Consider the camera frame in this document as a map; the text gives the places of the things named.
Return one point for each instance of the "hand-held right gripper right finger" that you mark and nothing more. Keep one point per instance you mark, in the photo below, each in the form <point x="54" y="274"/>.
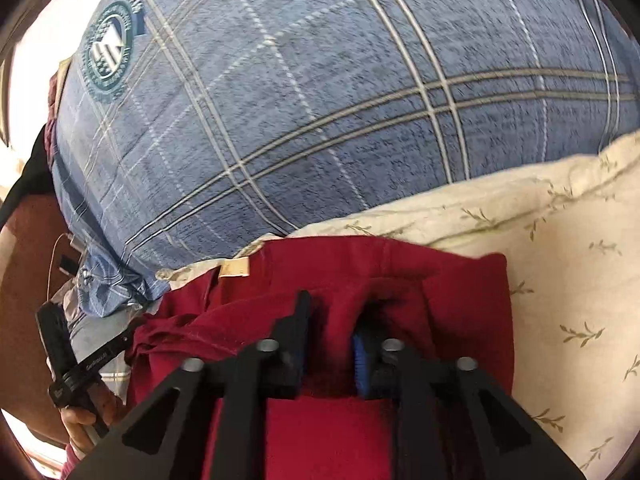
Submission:
<point x="361" y="360"/>

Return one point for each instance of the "person's left forearm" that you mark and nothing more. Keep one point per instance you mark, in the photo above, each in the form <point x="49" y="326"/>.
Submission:
<point x="71" y="466"/>

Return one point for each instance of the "person's left hand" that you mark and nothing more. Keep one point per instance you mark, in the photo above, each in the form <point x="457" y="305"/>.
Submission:
<point x="80" y="420"/>

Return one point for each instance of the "dark cloth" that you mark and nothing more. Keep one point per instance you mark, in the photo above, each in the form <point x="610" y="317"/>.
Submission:
<point x="27" y="180"/>

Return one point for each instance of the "blue plaid duvet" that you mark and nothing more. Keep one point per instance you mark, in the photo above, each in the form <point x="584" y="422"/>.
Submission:
<point x="325" y="110"/>

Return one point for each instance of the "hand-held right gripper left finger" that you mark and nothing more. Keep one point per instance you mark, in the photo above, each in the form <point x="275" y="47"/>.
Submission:
<point x="296" y="360"/>

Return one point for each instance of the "red fleece sweater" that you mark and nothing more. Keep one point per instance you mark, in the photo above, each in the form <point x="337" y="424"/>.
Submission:
<point x="440" y="310"/>

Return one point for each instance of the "cream leaf-print cloth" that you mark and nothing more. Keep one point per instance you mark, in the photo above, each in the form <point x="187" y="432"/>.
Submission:
<point x="575" y="260"/>

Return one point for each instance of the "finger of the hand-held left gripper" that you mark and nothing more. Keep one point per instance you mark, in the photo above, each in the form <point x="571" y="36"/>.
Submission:
<point x="124" y="340"/>

